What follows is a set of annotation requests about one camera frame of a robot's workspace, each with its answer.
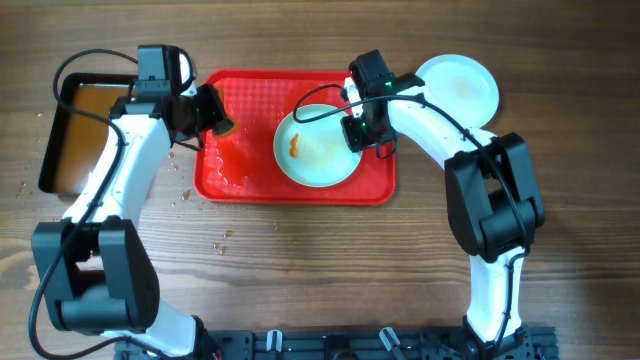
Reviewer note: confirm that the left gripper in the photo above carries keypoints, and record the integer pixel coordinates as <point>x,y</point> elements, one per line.
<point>213,113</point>

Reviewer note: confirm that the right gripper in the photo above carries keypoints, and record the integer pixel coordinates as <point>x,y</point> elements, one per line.
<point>355,141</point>

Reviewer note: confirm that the orange green sponge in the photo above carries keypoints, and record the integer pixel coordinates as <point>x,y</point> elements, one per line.
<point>224,124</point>

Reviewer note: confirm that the light blue plate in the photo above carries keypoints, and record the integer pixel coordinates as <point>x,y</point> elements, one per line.
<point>314,154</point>
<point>462,87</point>

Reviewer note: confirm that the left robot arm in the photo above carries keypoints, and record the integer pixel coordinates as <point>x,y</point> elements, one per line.
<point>96,278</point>

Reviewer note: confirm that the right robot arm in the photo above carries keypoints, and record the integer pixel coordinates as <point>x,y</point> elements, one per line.
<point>493,201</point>

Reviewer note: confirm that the red plastic tray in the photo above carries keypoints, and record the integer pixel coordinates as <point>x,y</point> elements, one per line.
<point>241,167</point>

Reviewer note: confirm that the black water tray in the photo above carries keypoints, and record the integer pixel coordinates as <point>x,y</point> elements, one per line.
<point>76,142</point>

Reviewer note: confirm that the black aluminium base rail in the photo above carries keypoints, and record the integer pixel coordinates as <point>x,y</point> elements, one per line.
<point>429,343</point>

